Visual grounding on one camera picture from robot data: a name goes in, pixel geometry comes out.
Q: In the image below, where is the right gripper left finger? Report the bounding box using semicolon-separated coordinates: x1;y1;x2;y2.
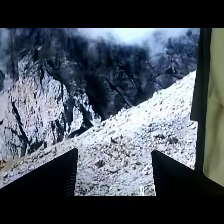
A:
0;148;79;197

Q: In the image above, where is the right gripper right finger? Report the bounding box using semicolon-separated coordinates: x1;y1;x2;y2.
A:
151;149;224;197

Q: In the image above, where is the beige garment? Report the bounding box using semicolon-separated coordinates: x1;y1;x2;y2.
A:
202;27;224;188

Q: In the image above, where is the black garment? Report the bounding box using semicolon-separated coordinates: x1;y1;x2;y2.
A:
190;27;213;175

